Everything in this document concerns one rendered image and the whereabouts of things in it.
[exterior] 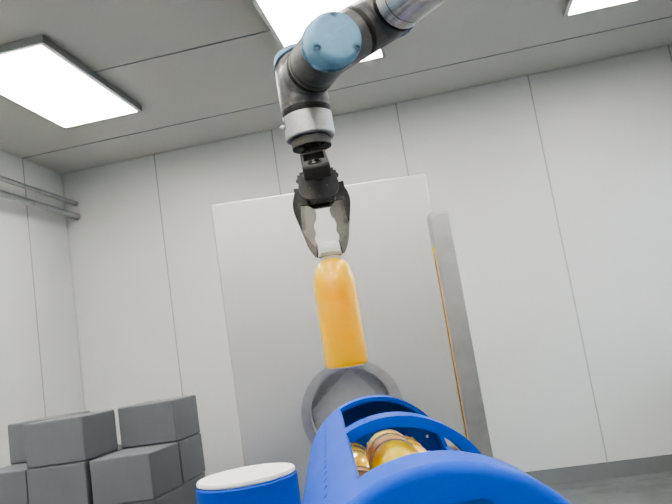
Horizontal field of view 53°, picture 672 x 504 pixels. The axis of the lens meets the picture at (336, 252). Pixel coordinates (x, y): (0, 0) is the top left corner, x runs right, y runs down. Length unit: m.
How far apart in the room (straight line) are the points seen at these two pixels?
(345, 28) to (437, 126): 4.91
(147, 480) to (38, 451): 0.71
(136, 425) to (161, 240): 2.26
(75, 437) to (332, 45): 3.54
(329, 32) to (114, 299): 5.58
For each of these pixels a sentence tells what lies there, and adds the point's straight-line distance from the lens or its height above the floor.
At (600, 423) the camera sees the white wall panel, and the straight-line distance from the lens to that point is 5.90.
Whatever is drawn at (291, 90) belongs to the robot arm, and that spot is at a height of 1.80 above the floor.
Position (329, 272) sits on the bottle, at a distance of 1.13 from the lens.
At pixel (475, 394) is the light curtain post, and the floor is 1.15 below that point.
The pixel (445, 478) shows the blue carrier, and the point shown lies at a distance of 0.58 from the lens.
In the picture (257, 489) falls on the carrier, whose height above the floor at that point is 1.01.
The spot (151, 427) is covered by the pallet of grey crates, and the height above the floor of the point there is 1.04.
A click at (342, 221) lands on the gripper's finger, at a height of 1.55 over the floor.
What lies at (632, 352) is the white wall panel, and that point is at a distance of 5.92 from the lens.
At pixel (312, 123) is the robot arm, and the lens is 1.20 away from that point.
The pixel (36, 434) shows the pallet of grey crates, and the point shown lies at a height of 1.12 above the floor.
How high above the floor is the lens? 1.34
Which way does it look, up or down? 8 degrees up
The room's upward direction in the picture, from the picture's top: 9 degrees counter-clockwise
